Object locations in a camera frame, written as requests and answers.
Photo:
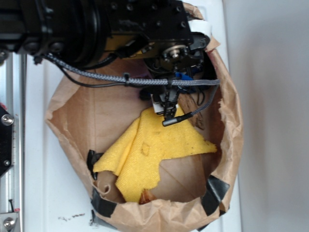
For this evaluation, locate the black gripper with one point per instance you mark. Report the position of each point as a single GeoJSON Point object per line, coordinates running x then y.
{"type": "Point", "coordinates": [158, 31]}

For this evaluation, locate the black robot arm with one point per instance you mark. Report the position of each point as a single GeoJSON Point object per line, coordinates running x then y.
{"type": "Point", "coordinates": [88, 34]}

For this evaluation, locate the brown wood piece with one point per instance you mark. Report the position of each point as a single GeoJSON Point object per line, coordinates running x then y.
{"type": "Point", "coordinates": [188, 104]}

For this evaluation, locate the yellow cloth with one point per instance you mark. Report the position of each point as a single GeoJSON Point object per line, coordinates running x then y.
{"type": "Point", "coordinates": [135, 157]}

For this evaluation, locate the aluminium frame rail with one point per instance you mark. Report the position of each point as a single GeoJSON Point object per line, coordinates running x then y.
{"type": "Point", "coordinates": [12, 90]}

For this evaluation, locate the black mounting bracket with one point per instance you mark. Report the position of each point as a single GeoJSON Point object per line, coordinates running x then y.
{"type": "Point", "coordinates": [6, 140]}

